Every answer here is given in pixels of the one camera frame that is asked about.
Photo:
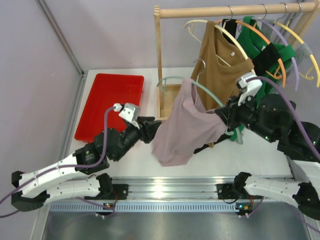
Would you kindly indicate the cream hanger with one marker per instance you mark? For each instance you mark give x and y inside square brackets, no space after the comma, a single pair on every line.
[233,40]

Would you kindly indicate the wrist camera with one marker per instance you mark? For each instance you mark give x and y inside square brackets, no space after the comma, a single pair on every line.
[129,112]
[249,84]

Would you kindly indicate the pink tank top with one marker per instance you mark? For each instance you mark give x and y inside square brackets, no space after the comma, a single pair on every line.
[189,127]

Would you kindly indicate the aluminium mounting rail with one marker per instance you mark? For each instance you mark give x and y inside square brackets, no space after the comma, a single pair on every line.
[164,194]

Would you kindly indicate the brown tank top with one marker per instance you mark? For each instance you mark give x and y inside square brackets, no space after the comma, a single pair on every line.
[220,66]

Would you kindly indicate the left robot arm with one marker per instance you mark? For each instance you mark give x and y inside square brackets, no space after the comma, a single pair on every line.
[80,174]

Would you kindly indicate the mint green hanger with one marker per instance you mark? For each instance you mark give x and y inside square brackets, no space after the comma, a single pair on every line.
[163,83]

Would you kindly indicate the green tank top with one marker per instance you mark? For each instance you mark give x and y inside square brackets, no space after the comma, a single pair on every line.
[253,45]

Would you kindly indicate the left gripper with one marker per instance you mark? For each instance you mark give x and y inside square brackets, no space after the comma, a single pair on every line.
[144,129]

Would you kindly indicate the wooden clothes rack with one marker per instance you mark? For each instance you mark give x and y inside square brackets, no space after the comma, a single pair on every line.
[170,42]

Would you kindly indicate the purple hanger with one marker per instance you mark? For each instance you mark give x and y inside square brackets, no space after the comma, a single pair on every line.
[271,25]

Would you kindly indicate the black tank top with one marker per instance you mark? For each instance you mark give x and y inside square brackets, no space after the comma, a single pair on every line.
[230,26]

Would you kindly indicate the yellow hanger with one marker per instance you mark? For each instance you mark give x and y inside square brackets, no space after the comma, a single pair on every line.
[296,27]

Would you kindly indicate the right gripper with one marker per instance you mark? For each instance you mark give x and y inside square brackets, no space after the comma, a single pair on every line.
[227,113]

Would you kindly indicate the orange hanger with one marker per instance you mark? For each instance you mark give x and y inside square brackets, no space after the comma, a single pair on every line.
[266,57]

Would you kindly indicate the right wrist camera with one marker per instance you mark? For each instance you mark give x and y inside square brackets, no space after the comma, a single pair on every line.
[249,84]

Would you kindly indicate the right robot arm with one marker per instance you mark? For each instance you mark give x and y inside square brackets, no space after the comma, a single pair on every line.
[275,120]

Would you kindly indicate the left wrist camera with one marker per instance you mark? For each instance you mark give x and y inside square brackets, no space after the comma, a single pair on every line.
[129,112]

